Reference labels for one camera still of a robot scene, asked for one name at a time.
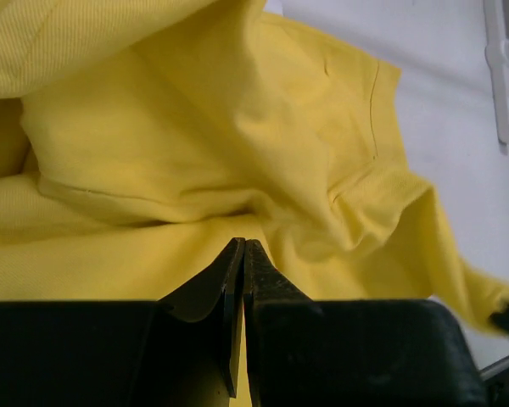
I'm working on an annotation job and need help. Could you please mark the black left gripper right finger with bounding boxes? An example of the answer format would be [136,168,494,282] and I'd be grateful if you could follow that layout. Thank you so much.
[243,240,488,406]

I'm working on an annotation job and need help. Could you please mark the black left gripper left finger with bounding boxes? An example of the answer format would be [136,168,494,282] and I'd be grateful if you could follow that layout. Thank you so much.
[0,238,245,406]

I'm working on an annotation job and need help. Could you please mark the white clothes rack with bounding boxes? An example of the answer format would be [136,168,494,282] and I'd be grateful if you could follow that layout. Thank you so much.
[483,0,509,146]

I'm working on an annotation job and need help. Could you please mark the yellow trousers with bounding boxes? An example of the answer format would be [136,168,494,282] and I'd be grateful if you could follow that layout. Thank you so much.
[0,0,509,407]

